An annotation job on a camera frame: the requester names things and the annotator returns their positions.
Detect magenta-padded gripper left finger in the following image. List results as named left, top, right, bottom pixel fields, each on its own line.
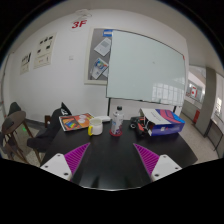
left=39, top=142, right=92, bottom=181

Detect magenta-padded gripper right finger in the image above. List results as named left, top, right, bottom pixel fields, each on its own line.
left=133, top=143, right=183, bottom=183

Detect clear black-capped drink bottle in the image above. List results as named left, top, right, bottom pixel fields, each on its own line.
left=110, top=105, right=125, bottom=135

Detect black jacket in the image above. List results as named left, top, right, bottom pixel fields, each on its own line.
left=26, top=102, right=73, bottom=153

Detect blue and white cardboard box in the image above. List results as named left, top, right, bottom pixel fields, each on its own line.
left=139, top=108, right=186, bottom=137

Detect colourful printed book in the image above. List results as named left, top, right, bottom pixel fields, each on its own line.
left=58, top=112, right=95, bottom=132

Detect black and red power tool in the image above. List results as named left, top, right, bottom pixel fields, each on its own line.
left=129, top=116, right=151, bottom=136

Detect red fire extinguisher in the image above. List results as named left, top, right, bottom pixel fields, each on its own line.
left=193, top=109, right=201, bottom=124

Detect dark wooden chair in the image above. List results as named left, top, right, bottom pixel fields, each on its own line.
left=0, top=101, right=41, bottom=164

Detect flat white device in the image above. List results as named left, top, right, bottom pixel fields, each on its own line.
left=96, top=115, right=112, bottom=123

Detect large whiteboard on stand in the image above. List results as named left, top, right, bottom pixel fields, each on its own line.
left=105, top=29, right=187, bottom=118

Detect grey framed notice board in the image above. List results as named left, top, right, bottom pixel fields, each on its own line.
left=83, top=27, right=114, bottom=85

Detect white mug with yellow handle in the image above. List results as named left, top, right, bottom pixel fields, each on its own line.
left=87, top=117, right=104, bottom=137

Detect small white wall poster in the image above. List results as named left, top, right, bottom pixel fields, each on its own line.
left=19, top=51, right=33, bottom=75

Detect large white wall poster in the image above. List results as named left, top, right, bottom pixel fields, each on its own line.
left=33, top=32, right=58, bottom=69

